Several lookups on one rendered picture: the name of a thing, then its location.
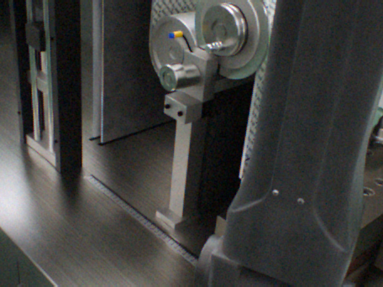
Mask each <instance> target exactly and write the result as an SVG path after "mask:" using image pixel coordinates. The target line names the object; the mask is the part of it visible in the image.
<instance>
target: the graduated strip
mask: <svg viewBox="0 0 383 287"><path fill-rule="evenodd" d="M83 178H84V179H85V180H87V181H88V182H89V183H90V184H92V185H93V186H94V187H96V188H97V189H98V190H99V191H101V192H102V193H103V194H104V195H105V196H106V197H108V198H109V199H110V200H111V201H113V202H114V203H115V204H117V205H118V206H119V207H121V208H122V210H124V211H125V212H127V213H128V214H129V215H130V216H131V217H133V218H134V219H135V221H138V222H139V223H140V224H142V226H143V227H146V229H148V230H149V231H150V232H152V233H153V235H156V237H157V238H159V239H160V240H161V241H162V242H163V243H165V244H166V245H167V246H169V247H170V248H172V249H173V251H174V252H176V253H177V254H178V255H180V256H181V257H182V258H183V259H185V260H186V261H187V262H188V263H190V265H191V266H193V267H194V268H196V267H197V260H198V259H199V257H198V256H197V255H196V254H194V253H193V252H191V251H190V249H189V248H186V247H185V246H184V245H183V244H181V243H180V242H178V241H177V240H176V239H175V238H174V237H172V236H171V235H170V234H169V233H168V232H167V231H165V230H164V229H163V228H162V227H160V226H159V225H158V224H156V223H155V222H153V221H152V220H150V218H149V217H147V216H146V215H145V214H143V212H141V211H140V210H138V209H137V208H136V207H134V206H133V205H132V204H130V203H129V202H128V201H126V200H125V199H124V198H123V197H121V195H119V194H118V193H116V192H115V190H112V188H111V187H108V185H106V184H105V183H103V182H102V180H99V179H98V178H97V177H96V176H95V175H94V174H91V175H88V176H86V177H83Z"/></svg>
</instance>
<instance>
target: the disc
mask: <svg viewBox="0 0 383 287"><path fill-rule="evenodd" d="M206 1H207V0H198V2H197V9H196V13H195V31H196V37H197V43H198V46H199V47H200V49H201V50H205V44H204V43H203V38H202V31H201V17H202V11H203V7H204V4H205V3H206ZM249 1H250V2H251V3H252V5H253V7H254V9H255V12H256V15H257V17H258V19H259V27H260V37H259V43H258V48H257V50H256V51H255V53H254V57H252V59H251V60H250V61H249V62H248V64H245V65H244V66H242V67H240V68H226V67H223V66H222V65H220V64H219V63H218V68H217V73H218V74H219V75H222V76H224V77H227V78H231V79H240V78H246V77H248V76H250V75H253V74H254V72H255V71H257V70H258V69H259V67H261V64H263V62H264V60H265V57H266V56H267V54H268V49H269V43H270V19H269V14H268V11H267V9H266V7H265V3H264V1H263V0H249Z"/></svg>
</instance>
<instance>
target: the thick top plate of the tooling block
mask: <svg viewBox="0 0 383 287"><path fill-rule="evenodd" d="M372 132H374V128H372V129H371V130H370V137H369V140H368V144H367V153H366V157H365V168H364V201H365V210H364V216H363V220H362V223H361V230H360V233H359V236H358V241H357V243H356V245H355V248H354V253H353V255H352V258H351V260H352V259H354V258H355V257H357V256H358V255H360V254H361V252H364V251H365V250H366V249H367V248H368V247H369V246H370V245H372V244H373V243H375V242H376V241H378V240H379V239H380V238H381V237H383V141H381V140H379V139H375V138H374V137H373V136H372V135H371V133H372Z"/></svg>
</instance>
